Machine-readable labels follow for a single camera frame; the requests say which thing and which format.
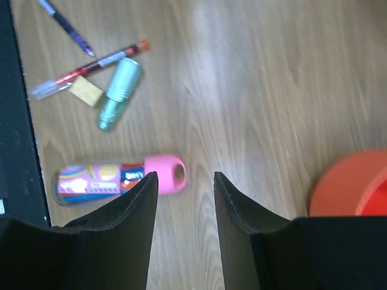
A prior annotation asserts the small orange eraser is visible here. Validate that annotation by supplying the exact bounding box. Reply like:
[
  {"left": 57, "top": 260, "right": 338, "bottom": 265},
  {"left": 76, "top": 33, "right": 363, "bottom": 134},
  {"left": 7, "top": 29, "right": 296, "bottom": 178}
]
[{"left": 69, "top": 76, "right": 103, "bottom": 107}]

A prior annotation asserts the orange round pen organizer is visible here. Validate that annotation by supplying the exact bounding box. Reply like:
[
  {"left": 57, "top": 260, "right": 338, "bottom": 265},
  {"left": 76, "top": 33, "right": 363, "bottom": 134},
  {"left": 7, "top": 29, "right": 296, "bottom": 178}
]
[{"left": 309, "top": 149, "right": 386, "bottom": 216}]

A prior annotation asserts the green correction tape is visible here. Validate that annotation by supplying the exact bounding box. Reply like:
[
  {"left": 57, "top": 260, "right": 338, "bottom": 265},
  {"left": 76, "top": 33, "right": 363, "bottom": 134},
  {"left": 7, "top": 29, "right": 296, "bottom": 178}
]
[{"left": 97, "top": 57, "right": 143, "bottom": 132}]

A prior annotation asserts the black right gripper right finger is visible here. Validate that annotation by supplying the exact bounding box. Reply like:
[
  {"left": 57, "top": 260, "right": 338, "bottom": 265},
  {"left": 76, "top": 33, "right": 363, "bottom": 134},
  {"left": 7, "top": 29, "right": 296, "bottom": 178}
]
[{"left": 214, "top": 172, "right": 386, "bottom": 289}]

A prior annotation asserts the red clear pen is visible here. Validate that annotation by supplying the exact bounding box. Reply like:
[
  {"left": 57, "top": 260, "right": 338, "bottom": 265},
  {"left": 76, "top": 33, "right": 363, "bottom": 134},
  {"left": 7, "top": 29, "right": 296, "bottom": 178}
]
[{"left": 30, "top": 40, "right": 150, "bottom": 100}]

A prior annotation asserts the pink lidded pen tube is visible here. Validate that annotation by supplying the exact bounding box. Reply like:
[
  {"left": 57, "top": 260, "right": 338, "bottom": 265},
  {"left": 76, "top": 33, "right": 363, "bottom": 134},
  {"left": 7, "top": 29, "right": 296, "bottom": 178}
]
[{"left": 52, "top": 155, "right": 187, "bottom": 206}]

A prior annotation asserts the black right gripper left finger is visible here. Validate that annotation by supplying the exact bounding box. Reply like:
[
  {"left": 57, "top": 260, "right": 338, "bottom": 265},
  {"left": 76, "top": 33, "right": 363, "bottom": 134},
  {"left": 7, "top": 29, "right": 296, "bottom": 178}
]
[{"left": 1, "top": 172, "right": 158, "bottom": 289}]

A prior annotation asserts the dark purple pen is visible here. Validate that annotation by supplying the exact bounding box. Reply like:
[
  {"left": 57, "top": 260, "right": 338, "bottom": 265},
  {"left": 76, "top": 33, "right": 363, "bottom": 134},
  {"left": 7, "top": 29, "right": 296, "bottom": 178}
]
[{"left": 38, "top": 0, "right": 95, "bottom": 57}]

